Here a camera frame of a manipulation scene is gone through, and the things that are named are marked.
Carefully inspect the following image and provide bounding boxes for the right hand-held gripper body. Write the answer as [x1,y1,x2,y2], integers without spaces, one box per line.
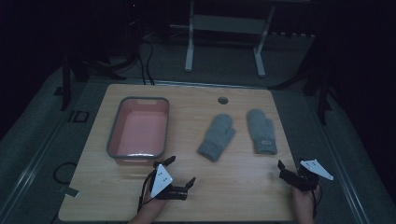
[279,159,334,192]

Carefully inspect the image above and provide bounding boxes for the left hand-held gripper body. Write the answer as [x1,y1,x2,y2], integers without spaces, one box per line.
[148,163,190,201]

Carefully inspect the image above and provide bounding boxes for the person's left hand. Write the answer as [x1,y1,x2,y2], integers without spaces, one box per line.
[139,186,170,217]

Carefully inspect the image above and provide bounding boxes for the person's right hand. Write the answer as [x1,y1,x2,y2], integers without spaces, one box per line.
[291,184,320,213]

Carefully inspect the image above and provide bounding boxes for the pink basin with grey rim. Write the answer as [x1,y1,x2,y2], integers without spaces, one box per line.
[106,96,171,166]

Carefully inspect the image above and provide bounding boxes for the grey mitten with label patch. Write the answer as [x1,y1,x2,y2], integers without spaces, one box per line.
[247,108,278,156]

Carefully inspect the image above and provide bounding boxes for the plain grey mitten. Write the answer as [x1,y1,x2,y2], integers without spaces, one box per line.
[196,113,237,163]

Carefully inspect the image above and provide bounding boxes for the grey tape piece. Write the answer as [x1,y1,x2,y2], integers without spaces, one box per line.
[58,185,80,199]

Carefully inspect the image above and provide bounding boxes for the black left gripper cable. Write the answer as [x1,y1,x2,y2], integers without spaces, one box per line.
[136,170,157,213]

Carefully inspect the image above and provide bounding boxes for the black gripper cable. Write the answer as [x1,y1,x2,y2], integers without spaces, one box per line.
[311,183,322,218]
[136,170,157,213]

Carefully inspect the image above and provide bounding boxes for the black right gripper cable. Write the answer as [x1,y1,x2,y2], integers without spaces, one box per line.
[311,183,322,218]

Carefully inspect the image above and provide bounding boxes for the black hanging cables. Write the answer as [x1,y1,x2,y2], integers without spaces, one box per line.
[135,34,156,86]

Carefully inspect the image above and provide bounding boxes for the black looped floor cable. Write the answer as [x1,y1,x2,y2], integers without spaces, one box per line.
[52,161,78,185]

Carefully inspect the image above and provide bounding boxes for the white metal desk frame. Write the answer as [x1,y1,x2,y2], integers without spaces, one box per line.
[169,0,277,78]

